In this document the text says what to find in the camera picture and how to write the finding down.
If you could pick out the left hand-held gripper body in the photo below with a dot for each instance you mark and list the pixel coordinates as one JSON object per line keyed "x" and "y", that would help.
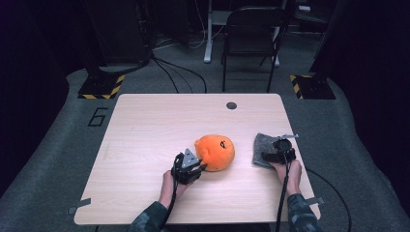
{"x": 183, "y": 172}

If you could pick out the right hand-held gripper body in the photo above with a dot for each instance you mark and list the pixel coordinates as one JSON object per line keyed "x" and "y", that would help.
{"x": 283, "y": 151}

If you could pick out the grey terry cloth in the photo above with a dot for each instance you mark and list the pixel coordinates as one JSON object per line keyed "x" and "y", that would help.
{"x": 261, "y": 148}

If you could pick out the orange plush toy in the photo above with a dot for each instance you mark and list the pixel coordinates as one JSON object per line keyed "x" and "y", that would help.
{"x": 216, "y": 154}

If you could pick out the person's left hand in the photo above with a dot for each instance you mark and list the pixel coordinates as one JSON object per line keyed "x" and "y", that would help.
{"x": 169, "y": 188}

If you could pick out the person's right hand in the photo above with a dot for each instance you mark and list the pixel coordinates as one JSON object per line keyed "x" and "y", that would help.
{"x": 291, "y": 177}

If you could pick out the grey tape strip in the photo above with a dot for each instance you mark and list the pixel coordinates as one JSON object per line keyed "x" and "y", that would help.
{"x": 316, "y": 201}
{"x": 79, "y": 205}

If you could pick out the dark round table grommet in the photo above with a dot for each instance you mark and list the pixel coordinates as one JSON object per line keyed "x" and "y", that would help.
{"x": 231, "y": 105}

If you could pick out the white desk leg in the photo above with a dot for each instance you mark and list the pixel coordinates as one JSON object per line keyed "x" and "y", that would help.
{"x": 209, "y": 38}

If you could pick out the black folding chair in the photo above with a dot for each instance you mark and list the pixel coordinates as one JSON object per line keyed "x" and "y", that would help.
{"x": 251, "y": 29}

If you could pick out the black cabinet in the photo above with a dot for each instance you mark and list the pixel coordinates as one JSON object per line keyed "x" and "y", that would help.
{"x": 119, "y": 32}

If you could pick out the black yellow striped base plate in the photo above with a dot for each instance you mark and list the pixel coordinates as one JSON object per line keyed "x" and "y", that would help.
{"x": 100, "y": 87}
{"x": 314, "y": 87}

